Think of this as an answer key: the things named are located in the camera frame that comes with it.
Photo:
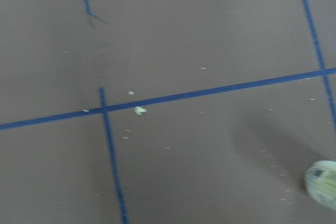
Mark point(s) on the clear tennis ball can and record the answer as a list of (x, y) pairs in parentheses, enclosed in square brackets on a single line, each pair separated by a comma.
[(319, 180)]

